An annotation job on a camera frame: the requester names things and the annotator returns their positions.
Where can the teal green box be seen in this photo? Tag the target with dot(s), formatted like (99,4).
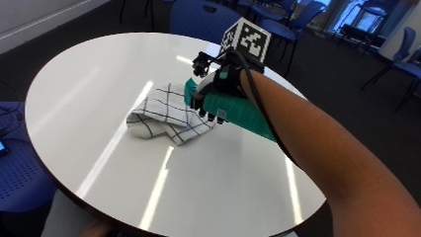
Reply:
(238,113)

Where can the white checkered cloth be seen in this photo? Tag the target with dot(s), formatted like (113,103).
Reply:
(163,113)

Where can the white marker cube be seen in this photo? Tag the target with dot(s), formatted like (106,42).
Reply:
(251,39)

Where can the black framed cart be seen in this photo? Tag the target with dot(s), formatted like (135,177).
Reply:
(366,23)

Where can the blue perforated chair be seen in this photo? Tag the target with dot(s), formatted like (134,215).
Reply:
(20,177)

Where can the black palm camera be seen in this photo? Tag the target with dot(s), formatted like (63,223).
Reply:
(201,64)

